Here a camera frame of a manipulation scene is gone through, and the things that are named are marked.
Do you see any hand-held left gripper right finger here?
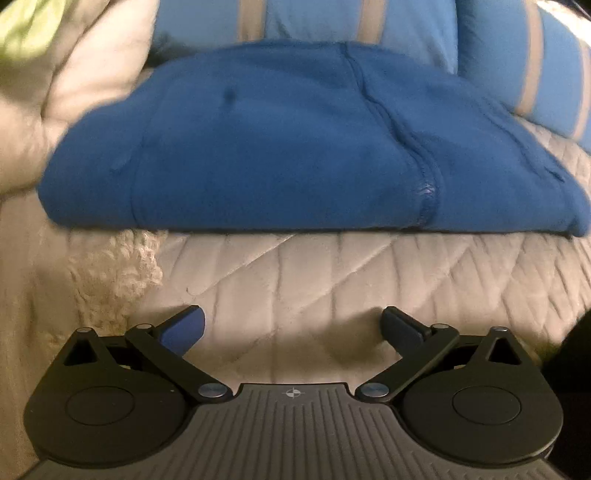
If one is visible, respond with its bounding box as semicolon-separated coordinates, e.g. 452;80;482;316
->
353;305;528;404

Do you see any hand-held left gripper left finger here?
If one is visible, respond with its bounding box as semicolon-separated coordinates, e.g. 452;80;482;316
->
62;305;235;404

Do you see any blue fleece jacket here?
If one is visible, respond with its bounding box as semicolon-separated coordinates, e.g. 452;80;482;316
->
36;38;591;240

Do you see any cream lace cloth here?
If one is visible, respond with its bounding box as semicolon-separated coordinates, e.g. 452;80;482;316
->
68;227;170;334

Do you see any white comforter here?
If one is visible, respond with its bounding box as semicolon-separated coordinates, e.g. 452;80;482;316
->
0;0;161;195

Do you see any blue grey-striped cushion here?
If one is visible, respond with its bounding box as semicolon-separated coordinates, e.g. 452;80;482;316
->
454;0;591;154
151;0;459;75

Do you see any green pillow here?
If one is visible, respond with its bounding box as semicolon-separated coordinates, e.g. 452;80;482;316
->
0;0;52;60

